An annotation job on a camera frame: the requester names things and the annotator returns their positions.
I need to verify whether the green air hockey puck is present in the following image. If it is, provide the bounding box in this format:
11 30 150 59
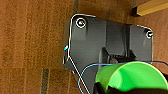
94 61 168 94

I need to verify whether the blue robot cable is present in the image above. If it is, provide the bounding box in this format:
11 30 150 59
77 60 168 94

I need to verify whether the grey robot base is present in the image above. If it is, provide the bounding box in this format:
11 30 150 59
63 13 155 94

